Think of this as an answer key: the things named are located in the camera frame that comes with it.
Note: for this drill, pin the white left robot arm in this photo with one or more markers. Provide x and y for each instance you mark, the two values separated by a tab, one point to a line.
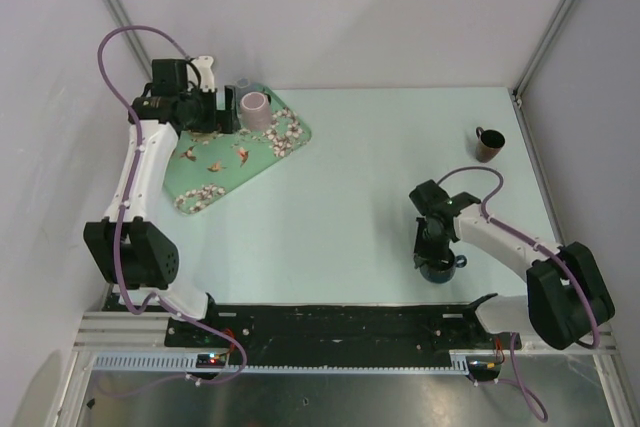
130	251

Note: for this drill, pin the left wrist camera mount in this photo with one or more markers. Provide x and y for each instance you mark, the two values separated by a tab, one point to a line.
201	73

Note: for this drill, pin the green floral tray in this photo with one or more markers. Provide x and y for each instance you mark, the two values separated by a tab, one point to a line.
201	173

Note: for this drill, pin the white slotted cable duct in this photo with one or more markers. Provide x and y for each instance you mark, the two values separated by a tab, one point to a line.
196	362

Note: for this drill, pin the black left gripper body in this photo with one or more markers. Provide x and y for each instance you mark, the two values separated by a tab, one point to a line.
204	116

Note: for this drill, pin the small grey-blue cup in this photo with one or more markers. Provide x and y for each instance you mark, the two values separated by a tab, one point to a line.
243	86

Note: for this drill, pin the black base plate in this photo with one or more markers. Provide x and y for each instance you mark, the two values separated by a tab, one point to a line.
348	335

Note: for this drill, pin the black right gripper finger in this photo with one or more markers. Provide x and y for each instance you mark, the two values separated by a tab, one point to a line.
447	260
419	261

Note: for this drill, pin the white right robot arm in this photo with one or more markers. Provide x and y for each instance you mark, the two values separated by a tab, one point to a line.
567	297

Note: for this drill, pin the blue mug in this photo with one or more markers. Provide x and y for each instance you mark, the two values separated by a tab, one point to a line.
433	273

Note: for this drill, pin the brown mug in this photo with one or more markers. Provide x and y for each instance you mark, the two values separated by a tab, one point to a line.
489	144

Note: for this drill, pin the beige mug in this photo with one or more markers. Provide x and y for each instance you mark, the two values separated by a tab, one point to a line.
202	137

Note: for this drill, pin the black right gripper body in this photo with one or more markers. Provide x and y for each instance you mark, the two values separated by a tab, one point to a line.
427	243

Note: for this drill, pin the pink ribbed mug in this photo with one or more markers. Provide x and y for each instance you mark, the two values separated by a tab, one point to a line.
255	110

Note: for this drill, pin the aluminium frame rail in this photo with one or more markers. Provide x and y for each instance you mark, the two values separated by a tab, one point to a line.
122	330

